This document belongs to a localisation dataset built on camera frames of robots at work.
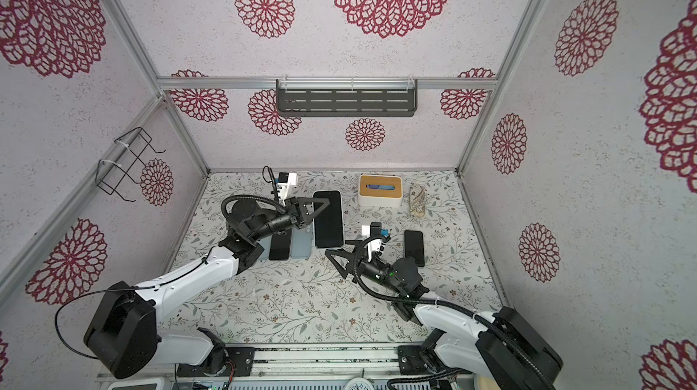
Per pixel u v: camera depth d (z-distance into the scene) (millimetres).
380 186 1099
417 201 1062
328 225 660
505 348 416
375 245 645
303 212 646
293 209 624
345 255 678
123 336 412
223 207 548
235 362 733
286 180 672
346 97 939
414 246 978
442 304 545
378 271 637
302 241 996
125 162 791
